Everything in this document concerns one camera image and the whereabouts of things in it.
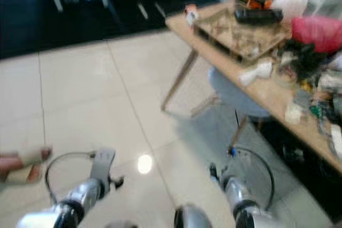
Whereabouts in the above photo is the wooden board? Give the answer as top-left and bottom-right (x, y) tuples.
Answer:
(194, 8), (292, 62)

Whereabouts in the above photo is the grey blue chair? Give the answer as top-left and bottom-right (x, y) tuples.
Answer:
(190, 65), (273, 151)

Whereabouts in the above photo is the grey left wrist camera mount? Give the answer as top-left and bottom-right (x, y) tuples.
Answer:
(90, 149), (116, 183)

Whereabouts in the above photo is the black cabinet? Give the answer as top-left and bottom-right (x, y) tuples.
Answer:
(254, 117), (342, 223)

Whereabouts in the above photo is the clear white plastic bag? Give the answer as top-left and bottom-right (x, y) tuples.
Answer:
(270, 0), (308, 21)

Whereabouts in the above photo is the black tangled gear pile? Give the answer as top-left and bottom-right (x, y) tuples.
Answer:
(281, 38), (327, 82)

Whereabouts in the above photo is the light wooden table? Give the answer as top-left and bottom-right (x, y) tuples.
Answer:
(160, 0), (342, 174)

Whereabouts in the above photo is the dark floor carpet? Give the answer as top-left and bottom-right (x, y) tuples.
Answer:
(0, 0), (212, 60)

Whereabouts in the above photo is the person's sandalled foot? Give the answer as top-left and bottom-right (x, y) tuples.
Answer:
(0, 147), (53, 169)
(0, 165), (42, 185)

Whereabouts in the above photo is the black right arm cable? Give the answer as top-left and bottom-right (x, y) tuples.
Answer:
(230, 146), (276, 210)

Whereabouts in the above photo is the pink plastic bag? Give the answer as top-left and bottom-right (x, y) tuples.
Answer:
(291, 15), (342, 53)

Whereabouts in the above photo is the white bottle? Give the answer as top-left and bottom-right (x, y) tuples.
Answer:
(239, 61), (273, 87)

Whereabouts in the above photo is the black orange remote controller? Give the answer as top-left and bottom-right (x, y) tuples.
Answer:
(234, 0), (284, 25)

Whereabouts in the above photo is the small orange white box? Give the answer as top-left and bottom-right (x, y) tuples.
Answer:
(184, 4), (198, 26)

